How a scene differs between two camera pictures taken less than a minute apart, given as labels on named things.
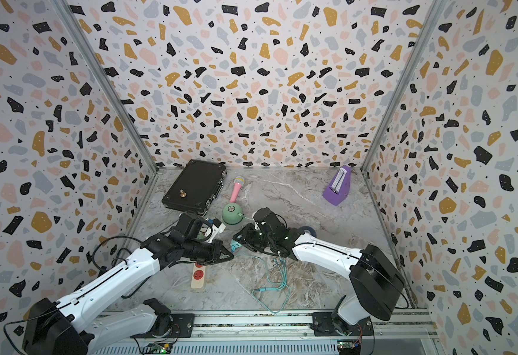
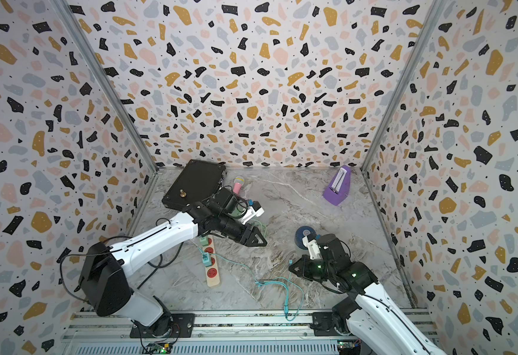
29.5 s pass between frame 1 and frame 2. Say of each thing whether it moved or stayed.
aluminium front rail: stayed
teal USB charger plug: moved
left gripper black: moved
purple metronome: stayed
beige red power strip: moved
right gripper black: moved
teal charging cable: moved
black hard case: stayed
